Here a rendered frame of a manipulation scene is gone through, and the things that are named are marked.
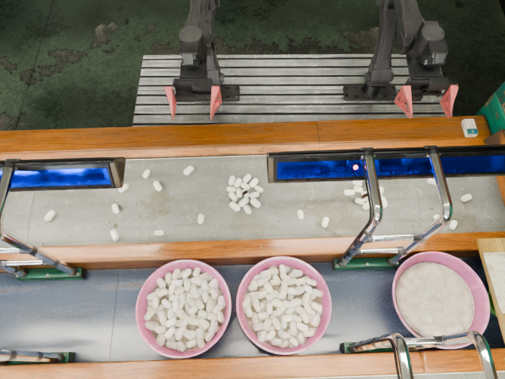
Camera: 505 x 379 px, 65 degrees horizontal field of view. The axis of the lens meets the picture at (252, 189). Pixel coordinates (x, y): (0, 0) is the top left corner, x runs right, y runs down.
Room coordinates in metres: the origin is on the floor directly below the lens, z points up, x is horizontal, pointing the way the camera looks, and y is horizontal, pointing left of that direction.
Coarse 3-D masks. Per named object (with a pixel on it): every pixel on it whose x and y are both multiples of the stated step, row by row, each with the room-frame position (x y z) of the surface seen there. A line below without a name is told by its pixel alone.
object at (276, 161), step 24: (504, 144) 0.48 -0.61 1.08; (288, 168) 0.42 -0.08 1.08; (312, 168) 0.42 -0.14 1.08; (336, 168) 0.42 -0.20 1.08; (360, 168) 0.42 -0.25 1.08; (384, 168) 0.42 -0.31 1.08; (408, 168) 0.42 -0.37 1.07; (456, 168) 0.42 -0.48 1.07; (480, 168) 0.42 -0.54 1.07; (504, 168) 0.42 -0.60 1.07
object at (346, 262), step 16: (368, 160) 0.42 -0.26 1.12; (432, 160) 0.42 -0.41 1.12; (368, 176) 0.38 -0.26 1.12; (368, 192) 0.35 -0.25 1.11; (448, 192) 0.34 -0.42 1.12; (448, 208) 0.30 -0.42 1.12; (368, 224) 0.29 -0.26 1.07; (432, 224) 0.29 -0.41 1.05; (368, 240) 0.28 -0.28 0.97; (384, 240) 0.28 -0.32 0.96; (400, 240) 0.28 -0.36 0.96; (416, 240) 0.28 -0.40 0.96; (352, 256) 0.28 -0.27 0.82; (400, 256) 0.28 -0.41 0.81
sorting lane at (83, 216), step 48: (48, 192) 0.54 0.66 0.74; (96, 192) 0.53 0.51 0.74; (144, 192) 0.53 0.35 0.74; (192, 192) 0.52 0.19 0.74; (288, 192) 0.52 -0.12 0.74; (336, 192) 0.51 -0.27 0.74; (384, 192) 0.51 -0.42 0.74; (432, 192) 0.50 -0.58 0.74; (480, 192) 0.50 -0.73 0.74; (0, 240) 0.38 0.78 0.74; (48, 240) 0.37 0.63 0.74; (96, 240) 0.37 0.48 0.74; (144, 240) 0.37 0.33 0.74; (192, 240) 0.36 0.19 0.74
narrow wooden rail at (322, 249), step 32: (0, 256) 0.32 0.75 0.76; (32, 256) 0.31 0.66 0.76; (64, 256) 0.31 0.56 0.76; (96, 256) 0.31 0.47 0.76; (128, 256) 0.31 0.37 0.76; (160, 256) 0.31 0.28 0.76; (192, 256) 0.30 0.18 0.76; (224, 256) 0.30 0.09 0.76; (256, 256) 0.30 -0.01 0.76; (320, 256) 0.30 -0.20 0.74; (384, 256) 0.30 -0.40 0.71
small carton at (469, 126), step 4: (464, 120) 0.74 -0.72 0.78; (468, 120) 0.74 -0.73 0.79; (472, 120) 0.74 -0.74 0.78; (464, 124) 0.73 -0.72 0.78; (468, 124) 0.73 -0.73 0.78; (472, 124) 0.73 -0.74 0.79; (464, 128) 0.72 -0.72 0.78; (468, 128) 0.71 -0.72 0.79; (472, 128) 0.71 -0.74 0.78; (464, 132) 0.71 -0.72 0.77; (468, 132) 0.70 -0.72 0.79; (472, 132) 0.70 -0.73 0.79; (476, 132) 0.70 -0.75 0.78; (468, 136) 0.69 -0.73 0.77; (472, 136) 0.69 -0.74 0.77
